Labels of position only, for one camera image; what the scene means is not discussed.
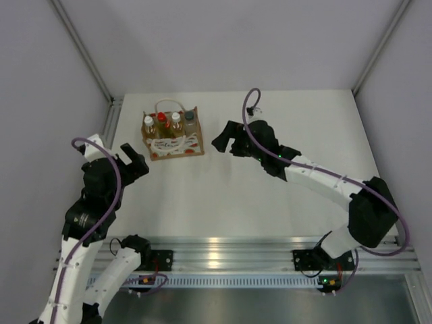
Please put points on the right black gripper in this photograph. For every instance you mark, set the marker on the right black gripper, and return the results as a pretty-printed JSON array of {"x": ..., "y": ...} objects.
[{"x": 233, "y": 129}]

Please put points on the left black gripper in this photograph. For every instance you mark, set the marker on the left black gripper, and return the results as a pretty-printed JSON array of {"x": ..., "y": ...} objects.
[{"x": 138, "y": 167}]

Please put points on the white cap amber bottle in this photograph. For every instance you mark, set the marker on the white cap amber bottle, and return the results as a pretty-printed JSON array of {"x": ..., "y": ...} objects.
[
  {"x": 150, "y": 129},
  {"x": 177, "y": 125}
]

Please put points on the burlap watermelon canvas bag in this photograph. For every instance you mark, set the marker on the burlap watermelon canvas bag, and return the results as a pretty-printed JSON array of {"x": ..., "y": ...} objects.
[{"x": 170, "y": 148}]

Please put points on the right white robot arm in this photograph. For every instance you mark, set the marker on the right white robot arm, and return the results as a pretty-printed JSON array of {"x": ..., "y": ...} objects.
[{"x": 368, "y": 204}]

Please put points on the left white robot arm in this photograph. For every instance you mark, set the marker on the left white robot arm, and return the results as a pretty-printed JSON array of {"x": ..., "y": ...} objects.
[{"x": 87, "y": 222}]

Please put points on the grey cap clear jar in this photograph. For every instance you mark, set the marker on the grey cap clear jar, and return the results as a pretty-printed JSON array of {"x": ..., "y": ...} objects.
[{"x": 190, "y": 123}]

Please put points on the red cap yellow bottle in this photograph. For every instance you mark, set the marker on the red cap yellow bottle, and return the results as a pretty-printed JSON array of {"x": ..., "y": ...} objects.
[{"x": 164, "y": 125}]

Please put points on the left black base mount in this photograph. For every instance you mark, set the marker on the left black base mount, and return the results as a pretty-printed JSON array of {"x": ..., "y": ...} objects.
[{"x": 160, "y": 260}]

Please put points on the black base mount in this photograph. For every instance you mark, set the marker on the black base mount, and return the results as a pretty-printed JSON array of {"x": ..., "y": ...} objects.
[
  {"x": 306, "y": 263},
  {"x": 160, "y": 260}
]

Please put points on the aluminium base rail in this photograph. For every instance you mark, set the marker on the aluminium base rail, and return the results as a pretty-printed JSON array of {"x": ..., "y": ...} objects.
[{"x": 264, "y": 255}]

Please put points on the white slotted cable duct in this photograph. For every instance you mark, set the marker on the white slotted cable duct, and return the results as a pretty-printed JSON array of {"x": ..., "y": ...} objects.
[{"x": 230, "y": 281}]

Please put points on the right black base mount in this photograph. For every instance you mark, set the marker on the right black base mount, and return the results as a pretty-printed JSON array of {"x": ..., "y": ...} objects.
[{"x": 306, "y": 263}]

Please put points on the left aluminium frame post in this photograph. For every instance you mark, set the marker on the left aluminium frame post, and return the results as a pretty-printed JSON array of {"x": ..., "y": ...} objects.
[{"x": 66, "y": 21}]

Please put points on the aluminium frame post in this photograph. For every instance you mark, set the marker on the aluminium frame post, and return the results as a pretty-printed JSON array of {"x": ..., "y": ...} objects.
[
  {"x": 378, "y": 50},
  {"x": 66, "y": 21}
]

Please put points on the right aluminium frame post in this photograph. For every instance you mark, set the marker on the right aluminium frame post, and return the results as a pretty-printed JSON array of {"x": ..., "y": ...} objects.
[{"x": 378, "y": 50}]

